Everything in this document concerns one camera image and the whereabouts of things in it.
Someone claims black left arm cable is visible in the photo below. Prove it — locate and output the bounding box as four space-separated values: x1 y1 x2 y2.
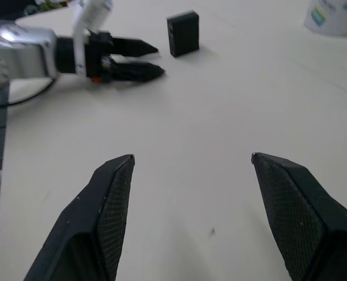
6 76 60 106

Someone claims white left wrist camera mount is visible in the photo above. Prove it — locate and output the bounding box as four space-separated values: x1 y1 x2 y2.
71 0 113 76

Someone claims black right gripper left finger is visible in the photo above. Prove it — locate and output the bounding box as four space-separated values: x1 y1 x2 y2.
23 153 136 281

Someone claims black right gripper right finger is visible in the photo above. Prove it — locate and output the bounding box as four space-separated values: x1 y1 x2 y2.
251 152 347 281

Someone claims small black box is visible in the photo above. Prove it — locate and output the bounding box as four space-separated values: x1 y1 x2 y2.
166 10 201 59

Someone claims white printed container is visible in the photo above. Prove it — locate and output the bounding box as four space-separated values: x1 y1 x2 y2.
303 0 347 38

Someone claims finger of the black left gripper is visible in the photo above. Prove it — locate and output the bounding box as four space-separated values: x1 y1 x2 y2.
110 36 160 59
112 60 166 83

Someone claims colourful printed clutter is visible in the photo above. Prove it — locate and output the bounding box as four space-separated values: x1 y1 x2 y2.
34 0 74 13

